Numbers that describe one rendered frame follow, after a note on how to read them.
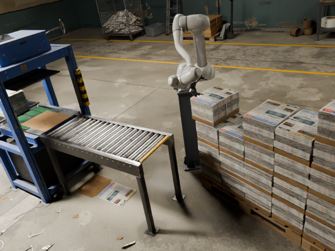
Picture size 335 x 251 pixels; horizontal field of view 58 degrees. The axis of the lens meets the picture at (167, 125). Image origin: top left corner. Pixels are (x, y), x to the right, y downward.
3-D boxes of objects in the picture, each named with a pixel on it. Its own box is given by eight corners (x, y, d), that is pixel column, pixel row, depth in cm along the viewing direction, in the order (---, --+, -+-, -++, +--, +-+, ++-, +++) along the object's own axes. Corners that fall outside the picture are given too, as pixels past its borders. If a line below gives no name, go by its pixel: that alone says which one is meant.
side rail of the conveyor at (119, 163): (144, 174, 259) (141, 163, 253) (140, 178, 255) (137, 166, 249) (46, 143, 329) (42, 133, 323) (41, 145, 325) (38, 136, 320)
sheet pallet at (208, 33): (226, 34, 903) (225, 14, 876) (214, 42, 846) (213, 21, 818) (190, 34, 967) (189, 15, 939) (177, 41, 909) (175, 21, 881)
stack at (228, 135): (224, 169, 357) (221, 105, 317) (324, 221, 274) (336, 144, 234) (201, 186, 338) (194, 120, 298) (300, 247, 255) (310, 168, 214)
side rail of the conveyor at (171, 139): (175, 143, 294) (173, 133, 288) (172, 146, 290) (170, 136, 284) (80, 121, 364) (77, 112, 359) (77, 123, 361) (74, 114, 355)
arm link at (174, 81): (179, 90, 260) (190, 86, 250) (165, 88, 249) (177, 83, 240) (177, 78, 262) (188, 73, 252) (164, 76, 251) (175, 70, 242)
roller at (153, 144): (164, 139, 292) (166, 136, 289) (134, 167, 259) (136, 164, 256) (160, 135, 293) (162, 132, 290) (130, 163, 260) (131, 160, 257)
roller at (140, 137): (144, 130, 302) (146, 134, 304) (112, 156, 269) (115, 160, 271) (148, 129, 299) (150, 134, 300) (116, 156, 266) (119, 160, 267)
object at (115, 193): (137, 190, 345) (137, 189, 345) (121, 207, 325) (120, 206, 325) (113, 182, 365) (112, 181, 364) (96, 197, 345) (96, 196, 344)
